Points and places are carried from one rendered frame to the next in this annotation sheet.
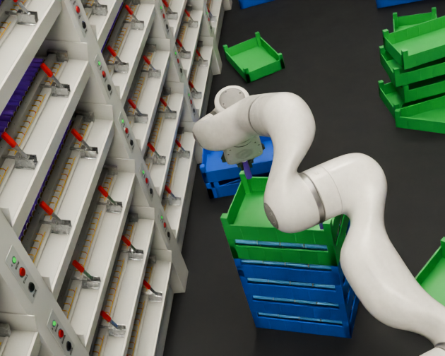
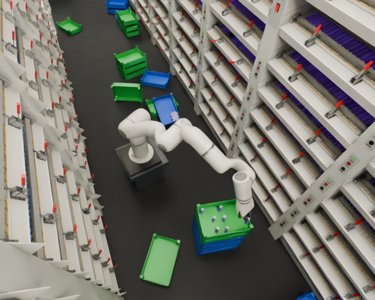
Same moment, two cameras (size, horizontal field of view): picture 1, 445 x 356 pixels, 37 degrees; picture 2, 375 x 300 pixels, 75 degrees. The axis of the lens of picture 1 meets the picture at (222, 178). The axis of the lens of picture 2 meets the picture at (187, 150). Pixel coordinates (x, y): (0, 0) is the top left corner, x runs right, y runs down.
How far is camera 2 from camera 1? 174 cm
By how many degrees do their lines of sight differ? 80
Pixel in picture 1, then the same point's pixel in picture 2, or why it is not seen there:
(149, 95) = (348, 264)
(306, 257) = not seen: hidden behind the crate
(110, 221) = (279, 171)
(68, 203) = (278, 137)
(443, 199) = not seen: outside the picture
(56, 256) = (260, 120)
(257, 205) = (238, 222)
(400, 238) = (191, 292)
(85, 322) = (250, 135)
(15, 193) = (269, 97)
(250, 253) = not seen: hidden behind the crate
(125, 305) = (259, 170)
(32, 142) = (289, 114)
